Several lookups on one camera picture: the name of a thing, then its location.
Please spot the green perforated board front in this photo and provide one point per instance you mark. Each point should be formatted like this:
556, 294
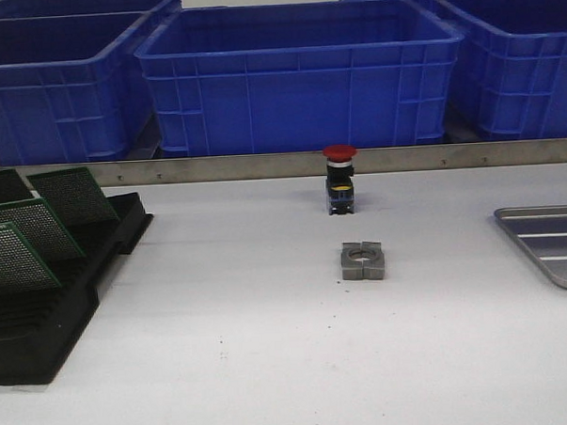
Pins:
21, 267

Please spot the green perforated board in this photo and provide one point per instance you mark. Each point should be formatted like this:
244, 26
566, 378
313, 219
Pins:
21, 267
40, 225
74, 195

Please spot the green perforated board rear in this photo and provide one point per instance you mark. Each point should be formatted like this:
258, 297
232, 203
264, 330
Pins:
74, 195

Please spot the green perforated board middle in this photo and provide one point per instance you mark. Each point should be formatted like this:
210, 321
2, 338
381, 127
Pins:
40, 225

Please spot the silver metal tray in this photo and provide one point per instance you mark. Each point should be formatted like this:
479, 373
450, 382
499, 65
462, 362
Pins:
541, 232

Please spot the black slotted board rack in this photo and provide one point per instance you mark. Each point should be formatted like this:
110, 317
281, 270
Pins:
38, 329

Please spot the green board far left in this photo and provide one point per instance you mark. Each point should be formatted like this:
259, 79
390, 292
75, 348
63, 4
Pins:
12, 186

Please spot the red emergency stop button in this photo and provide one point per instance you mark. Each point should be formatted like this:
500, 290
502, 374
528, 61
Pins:
338, 183

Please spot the grey metal clamp block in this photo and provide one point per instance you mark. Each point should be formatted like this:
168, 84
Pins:
363, 260

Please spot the blue plastic crate centre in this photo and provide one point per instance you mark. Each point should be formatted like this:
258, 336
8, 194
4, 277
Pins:
277, 78

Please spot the blue plastic crate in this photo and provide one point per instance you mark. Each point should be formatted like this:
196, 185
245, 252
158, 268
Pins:
277, 78
510, 79
71, 88

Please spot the blue plastic crate left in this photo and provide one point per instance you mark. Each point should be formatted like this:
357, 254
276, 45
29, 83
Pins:
71, 88

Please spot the blue plastic crate right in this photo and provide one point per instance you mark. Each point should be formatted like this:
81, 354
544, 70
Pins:
510, 79

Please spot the blue crate back left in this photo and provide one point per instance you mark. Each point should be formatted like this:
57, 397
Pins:
50, 8

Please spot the steel table edge rail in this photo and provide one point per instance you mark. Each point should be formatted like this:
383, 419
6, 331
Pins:
311, 164

